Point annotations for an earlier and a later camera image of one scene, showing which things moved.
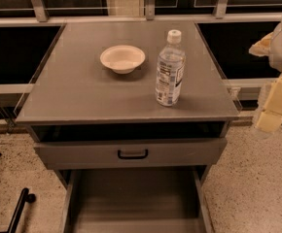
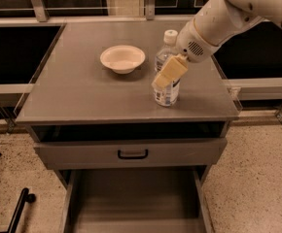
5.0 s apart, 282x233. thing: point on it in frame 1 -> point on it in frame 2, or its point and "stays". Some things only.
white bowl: (122, 58) stays
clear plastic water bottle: (170, 71) stays
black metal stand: (23, 198) stays
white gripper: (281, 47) -> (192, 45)
